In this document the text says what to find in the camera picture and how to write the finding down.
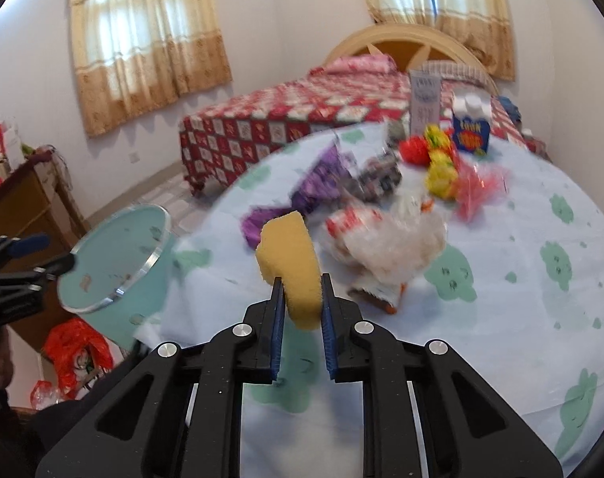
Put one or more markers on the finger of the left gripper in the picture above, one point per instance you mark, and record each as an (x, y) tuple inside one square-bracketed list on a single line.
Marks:
[(52, 269), (20, 247)]

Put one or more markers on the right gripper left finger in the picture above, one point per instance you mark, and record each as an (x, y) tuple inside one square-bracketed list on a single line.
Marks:
[(245, 353)]

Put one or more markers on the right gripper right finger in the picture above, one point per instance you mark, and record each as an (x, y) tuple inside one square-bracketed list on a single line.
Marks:
[(358, 351)]

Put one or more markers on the teal trash bin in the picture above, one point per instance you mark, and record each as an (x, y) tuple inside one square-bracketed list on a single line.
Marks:
[(121, 272)]

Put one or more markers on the clear plastic bag red print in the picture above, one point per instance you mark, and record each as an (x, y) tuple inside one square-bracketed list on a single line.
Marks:
[(388, 247)]

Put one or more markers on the yellow sponge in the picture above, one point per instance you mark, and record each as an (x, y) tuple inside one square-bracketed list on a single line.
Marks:
[(286, 251)]

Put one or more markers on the purple snack bag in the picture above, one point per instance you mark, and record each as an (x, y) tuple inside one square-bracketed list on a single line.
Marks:
[(322, 184)]

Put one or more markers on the patterned wrapper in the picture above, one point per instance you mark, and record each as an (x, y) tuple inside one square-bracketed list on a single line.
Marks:
[(379, 178)]

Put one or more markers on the pink plastic wrap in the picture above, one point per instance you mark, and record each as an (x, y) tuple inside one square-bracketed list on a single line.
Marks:
[(477, 185)]

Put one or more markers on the left human hand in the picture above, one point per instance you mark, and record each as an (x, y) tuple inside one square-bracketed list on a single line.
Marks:
[(7, 367)]

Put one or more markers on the wooden dresser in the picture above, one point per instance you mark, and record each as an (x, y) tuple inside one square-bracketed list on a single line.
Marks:
[(26, 208)]

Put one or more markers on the red plastic bag on floor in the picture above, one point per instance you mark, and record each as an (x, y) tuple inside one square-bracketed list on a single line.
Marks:
[(80, 356)]

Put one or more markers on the white carton box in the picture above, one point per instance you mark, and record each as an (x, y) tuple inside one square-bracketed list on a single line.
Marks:
[(13, 146)]

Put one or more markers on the cloud pattern tablecloth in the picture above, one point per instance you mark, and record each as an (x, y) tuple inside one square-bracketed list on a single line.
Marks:
[(518, 292)]

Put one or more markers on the left beige curtain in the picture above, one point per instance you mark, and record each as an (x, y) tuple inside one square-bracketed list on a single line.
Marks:
[(132, 57)]

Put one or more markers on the blue drink carton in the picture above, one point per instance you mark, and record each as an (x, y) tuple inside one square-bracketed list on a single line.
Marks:
[(472, 121)]

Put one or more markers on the bed with red quilt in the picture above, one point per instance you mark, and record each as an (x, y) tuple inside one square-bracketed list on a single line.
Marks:
[(224, 140)]

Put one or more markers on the tall white milk carton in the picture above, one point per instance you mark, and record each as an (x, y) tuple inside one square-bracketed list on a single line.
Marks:
[(425, 101)]

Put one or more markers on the pink pillow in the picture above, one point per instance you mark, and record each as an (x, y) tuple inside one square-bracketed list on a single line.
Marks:
[(369, 63)]

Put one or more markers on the plaid pillow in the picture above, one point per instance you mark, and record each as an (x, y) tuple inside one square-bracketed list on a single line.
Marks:
[(452, 71)]

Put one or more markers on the wooden bed headboard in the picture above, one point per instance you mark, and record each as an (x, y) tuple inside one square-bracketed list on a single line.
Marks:
[(408, 44)]

